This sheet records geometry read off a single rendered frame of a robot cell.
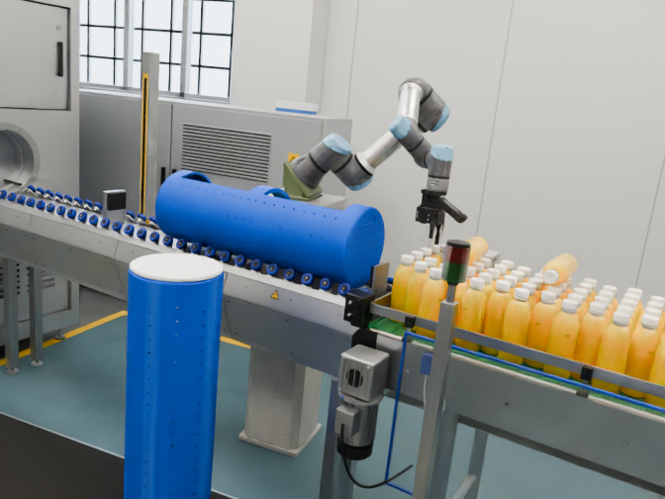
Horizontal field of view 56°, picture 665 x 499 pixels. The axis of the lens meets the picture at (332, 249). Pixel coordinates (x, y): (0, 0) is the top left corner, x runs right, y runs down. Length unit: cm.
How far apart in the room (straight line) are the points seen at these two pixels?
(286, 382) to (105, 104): 259
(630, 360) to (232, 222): 136
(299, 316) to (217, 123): 219
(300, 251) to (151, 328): 56
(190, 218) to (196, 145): 183
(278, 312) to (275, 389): 70
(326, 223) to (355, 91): 307
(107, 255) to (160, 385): 98
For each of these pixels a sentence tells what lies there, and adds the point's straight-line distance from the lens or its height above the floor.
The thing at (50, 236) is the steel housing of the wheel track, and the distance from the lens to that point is 310.
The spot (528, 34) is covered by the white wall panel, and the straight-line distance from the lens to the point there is 480.
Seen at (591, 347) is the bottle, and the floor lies 100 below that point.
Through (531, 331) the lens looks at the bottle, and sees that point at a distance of 185.
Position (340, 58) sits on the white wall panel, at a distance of 512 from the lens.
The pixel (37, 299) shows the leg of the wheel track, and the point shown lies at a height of 38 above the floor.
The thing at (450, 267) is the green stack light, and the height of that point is 120.
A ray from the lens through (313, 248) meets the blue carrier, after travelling 208.
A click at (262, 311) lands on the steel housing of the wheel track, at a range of 227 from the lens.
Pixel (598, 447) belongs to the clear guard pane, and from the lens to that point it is 176.
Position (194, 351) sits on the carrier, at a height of 81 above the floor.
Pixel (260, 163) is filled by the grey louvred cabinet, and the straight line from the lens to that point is 397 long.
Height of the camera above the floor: 159
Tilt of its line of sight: 14 degrees down
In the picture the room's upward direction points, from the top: 6 degrees clockwise
